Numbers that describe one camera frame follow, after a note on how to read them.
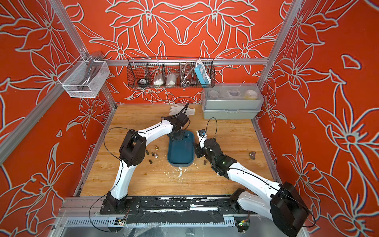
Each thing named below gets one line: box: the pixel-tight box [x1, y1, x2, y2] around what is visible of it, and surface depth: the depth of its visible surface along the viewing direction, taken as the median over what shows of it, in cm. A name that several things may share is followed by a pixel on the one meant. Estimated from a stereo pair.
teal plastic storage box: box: [167, 130, 195, 167], surface depth 93 cm
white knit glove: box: [168, 103, 196, 118], surface depth 119 cm
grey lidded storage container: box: [201, 82, 265, 120], surface depth 103 cm
